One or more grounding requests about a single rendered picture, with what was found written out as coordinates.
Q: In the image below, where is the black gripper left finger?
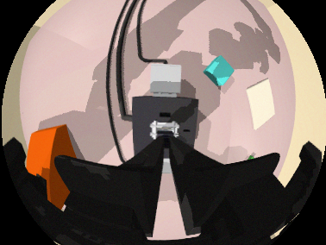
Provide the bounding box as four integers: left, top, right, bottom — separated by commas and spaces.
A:
54, 136, 164, 237

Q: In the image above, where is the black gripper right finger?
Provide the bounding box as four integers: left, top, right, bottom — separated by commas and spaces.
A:
169, 136, 280, 236

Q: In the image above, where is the teal cube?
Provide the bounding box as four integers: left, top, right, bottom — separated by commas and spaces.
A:
204, 56, 235, 85

